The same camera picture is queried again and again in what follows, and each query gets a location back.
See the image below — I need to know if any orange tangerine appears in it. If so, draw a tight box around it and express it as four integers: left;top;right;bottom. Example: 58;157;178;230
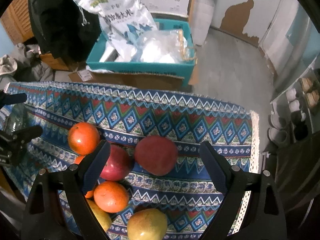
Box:
67;122;100;155
93;181;129;213

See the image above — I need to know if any black hanging jacket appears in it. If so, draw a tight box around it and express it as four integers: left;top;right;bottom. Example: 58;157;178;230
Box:
28;0;101;62

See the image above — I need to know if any brown cardboard box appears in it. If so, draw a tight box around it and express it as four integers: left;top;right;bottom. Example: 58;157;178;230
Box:
68;69;187;90

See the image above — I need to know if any patterned blue tablecloth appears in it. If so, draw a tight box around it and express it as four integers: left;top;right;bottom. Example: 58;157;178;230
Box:
5;82;259;239

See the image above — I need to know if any yellow pear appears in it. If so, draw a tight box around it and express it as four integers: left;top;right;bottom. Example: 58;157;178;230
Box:
87;199;112;232

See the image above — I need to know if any clear plastic bag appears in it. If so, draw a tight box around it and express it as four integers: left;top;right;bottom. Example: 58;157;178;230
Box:
132;29;196;64

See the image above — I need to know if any white rice bag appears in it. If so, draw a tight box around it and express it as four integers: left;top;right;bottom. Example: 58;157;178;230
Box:
74;0;157;61

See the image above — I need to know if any wooden louvered door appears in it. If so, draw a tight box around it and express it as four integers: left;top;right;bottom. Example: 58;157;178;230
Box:
1;0;34;45

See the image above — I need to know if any white shoe rack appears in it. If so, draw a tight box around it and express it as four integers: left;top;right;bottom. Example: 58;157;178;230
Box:
267;64;320;151

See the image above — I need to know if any red apple with stem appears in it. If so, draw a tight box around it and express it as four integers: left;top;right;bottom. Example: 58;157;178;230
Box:
100;145;134;181

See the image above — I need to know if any dark red apple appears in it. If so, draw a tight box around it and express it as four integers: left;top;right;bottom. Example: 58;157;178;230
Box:
134;135;178;176

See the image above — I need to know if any orange tangerine front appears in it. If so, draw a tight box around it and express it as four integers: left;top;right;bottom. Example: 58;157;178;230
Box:
93;181;129;213

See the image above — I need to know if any teal cardboard box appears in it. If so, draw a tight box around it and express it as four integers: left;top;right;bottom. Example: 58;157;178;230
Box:
86;18;196;86

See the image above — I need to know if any pile of grey clothes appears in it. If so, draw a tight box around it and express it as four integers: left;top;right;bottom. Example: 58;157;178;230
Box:
0;43;54;90

